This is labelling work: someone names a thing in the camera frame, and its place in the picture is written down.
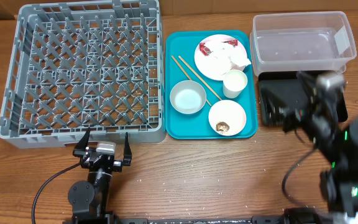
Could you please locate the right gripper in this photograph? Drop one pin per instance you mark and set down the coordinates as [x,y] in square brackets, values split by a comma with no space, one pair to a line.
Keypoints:
[299,113]

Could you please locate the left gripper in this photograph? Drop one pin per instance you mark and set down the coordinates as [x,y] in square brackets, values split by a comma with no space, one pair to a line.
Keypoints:
[81,149]

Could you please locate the white cup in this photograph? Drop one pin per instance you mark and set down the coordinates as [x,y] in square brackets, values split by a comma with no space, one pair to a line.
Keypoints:
[234,83]

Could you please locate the small pink bowl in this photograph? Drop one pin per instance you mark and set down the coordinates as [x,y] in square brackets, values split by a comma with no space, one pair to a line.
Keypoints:
[229,112]

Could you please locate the brown food scrap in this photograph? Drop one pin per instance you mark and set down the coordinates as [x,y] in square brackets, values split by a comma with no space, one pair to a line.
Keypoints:
[222,127]

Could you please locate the white napkin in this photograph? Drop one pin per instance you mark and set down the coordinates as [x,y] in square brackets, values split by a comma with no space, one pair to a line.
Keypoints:
[227,57]

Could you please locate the red snack wrapper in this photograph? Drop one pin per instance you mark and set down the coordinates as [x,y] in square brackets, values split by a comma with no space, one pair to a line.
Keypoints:
[204,49]

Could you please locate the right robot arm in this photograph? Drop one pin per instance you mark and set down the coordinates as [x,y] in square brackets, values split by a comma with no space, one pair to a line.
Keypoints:
[313,101]

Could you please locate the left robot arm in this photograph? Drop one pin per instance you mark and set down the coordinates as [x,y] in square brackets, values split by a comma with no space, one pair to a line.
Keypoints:
[89,197]

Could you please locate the black waste tray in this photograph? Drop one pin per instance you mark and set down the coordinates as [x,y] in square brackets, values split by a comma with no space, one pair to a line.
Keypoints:
[275,93]

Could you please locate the grey dishwasher rack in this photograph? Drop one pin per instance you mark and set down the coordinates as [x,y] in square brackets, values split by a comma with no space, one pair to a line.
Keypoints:
[85,66]

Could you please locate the clear plastic bin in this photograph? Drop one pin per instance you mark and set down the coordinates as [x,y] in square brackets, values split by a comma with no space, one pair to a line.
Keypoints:
[296,41]

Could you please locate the teal plastic tray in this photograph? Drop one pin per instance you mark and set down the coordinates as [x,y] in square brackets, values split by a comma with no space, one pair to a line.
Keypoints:
[181,48]

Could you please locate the grey bowl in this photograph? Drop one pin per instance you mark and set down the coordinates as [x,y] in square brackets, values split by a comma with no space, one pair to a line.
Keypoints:
[188,97]

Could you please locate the wooden chopstick left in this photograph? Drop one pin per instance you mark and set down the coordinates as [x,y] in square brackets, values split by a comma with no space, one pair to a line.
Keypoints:
[185,73]

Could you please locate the wooden chopstick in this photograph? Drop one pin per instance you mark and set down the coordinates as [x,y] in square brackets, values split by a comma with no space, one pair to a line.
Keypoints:
[185,73]
[201,79]

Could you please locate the large pink plate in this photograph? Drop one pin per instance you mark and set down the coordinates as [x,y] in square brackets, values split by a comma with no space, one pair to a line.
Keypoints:
[206,64]

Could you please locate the wooden chopstick right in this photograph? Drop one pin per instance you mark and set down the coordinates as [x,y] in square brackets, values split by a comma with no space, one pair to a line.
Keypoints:
[201,79]

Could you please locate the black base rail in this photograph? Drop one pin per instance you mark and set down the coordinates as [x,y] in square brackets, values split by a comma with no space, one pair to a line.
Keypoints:
[253,220]

